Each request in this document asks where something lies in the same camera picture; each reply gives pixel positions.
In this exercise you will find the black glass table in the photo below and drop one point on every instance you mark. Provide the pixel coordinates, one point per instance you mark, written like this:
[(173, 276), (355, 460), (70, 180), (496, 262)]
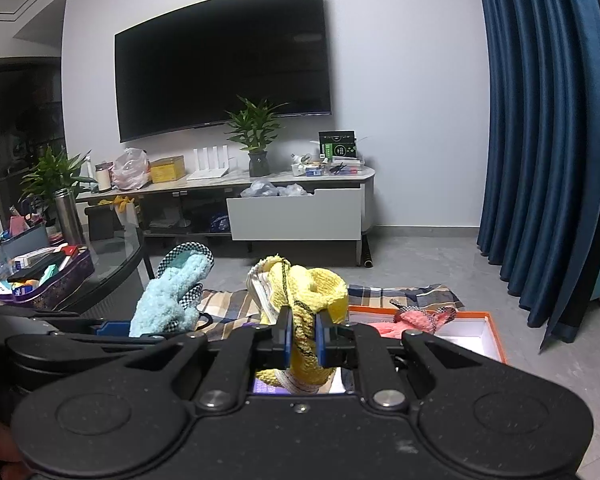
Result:
[(115, 265)]

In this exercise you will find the clear organiser with small supplies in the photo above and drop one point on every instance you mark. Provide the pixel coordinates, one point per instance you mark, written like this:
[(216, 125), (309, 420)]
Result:
[(330, 167)]

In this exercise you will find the clear pink plastic bag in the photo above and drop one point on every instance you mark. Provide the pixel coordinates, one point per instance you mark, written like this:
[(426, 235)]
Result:
[(129, 170)]

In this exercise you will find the yellow box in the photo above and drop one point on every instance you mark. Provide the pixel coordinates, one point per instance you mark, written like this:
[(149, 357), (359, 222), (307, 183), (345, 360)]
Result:
[(167, 170)]

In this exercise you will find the orange box with white inside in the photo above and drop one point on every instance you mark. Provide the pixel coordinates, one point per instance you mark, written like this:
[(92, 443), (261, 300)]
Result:
[(475, 330)]

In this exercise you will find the white open drawer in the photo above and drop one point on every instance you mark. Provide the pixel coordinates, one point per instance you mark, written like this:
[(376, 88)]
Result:
[(295, 215)]

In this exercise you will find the white router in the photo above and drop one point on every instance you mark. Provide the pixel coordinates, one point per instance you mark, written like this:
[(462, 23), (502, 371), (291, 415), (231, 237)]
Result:
[(210, 165)]

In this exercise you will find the potted plant in dark vase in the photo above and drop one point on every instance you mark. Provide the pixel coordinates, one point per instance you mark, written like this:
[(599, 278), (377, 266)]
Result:
[(255, 130)]

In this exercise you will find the steel thermos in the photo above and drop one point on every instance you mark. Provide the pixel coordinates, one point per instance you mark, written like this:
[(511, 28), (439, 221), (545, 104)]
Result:
[(69, 217)]

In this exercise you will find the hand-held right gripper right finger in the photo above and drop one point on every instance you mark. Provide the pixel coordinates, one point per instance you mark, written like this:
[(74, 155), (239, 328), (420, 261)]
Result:
[(322, 342)]

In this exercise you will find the black and green box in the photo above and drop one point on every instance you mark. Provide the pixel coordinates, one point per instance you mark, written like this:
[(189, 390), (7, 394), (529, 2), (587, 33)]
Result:
[(337, 146)]

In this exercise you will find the blue curtain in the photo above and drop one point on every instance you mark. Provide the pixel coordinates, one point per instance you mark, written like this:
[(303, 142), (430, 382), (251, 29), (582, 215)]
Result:
[(545, 135)]

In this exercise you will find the black wall television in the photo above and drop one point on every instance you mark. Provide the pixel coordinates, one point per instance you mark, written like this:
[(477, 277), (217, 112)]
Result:
[(220, 60)]

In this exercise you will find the white television stand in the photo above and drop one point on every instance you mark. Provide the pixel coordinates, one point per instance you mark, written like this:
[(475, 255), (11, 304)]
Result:
[(195, 200)]

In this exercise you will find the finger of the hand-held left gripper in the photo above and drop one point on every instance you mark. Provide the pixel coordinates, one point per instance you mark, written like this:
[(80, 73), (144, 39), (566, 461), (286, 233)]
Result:
[(112, 329)]

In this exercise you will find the leafy green houseplant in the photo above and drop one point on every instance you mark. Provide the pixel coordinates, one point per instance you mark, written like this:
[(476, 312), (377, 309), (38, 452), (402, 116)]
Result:
[(55, 175)]

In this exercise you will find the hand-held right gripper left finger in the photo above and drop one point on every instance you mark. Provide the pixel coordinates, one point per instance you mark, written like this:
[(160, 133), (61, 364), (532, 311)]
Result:
[(286, 345)]

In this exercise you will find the plaid blanket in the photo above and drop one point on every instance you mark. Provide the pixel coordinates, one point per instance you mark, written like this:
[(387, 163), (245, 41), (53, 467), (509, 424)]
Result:
[(230, 305)]

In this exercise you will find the crumpled plastic bags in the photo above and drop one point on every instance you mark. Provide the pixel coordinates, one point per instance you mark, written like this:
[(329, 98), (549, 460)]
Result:
[(272, 189)]

